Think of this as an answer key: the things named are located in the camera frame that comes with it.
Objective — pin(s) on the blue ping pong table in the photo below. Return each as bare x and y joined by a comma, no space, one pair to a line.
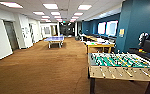
55,39

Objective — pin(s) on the white ceiling light panel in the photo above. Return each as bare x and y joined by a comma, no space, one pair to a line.
78,14
84,7
11,4
50,6
55,13
38,13

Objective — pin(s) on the bright window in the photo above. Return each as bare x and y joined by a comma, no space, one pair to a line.
101,28
112,28

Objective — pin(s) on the green foosball table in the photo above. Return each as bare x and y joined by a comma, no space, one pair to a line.
124,65

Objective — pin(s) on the yellow wall notice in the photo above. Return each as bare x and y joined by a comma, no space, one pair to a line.
121,32

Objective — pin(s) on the white double door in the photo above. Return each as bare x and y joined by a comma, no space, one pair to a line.
0,40

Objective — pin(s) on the yellow wooden game table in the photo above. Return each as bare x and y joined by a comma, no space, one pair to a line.
99,45

